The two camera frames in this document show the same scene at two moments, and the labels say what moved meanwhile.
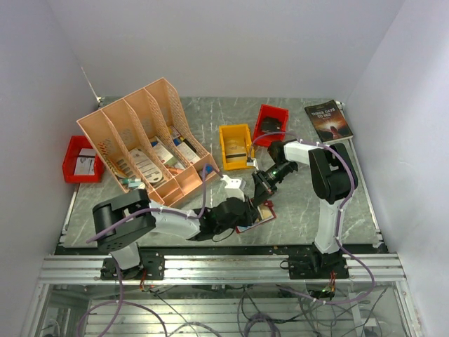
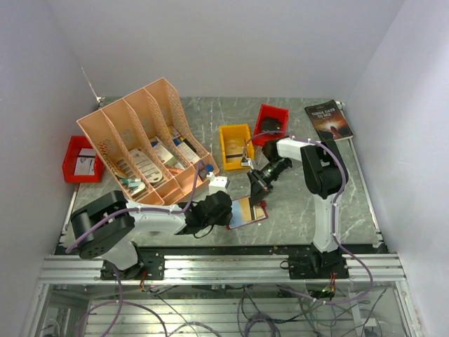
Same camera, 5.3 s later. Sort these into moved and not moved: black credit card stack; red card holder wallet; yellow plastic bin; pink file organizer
Moved: red card holder wallet
Not moved: yellow plastic bin; black credit card stack; pink file organizer
